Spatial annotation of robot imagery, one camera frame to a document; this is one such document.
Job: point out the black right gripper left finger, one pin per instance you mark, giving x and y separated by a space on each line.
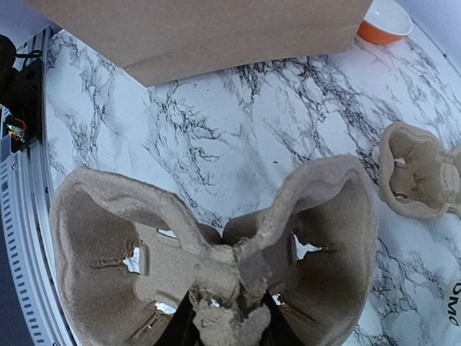
182 330

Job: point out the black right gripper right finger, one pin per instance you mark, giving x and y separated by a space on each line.
279 332

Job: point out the brown pulp cup carrier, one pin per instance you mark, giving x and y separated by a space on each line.
127 252
418 177

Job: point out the brown paper bag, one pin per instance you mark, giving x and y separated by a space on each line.
161 41

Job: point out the white paper cup stack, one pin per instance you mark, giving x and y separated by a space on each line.
451 303

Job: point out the orange white bowl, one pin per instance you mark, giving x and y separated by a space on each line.
385 22

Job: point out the aluminium front rail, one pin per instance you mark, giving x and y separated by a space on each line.
26 241

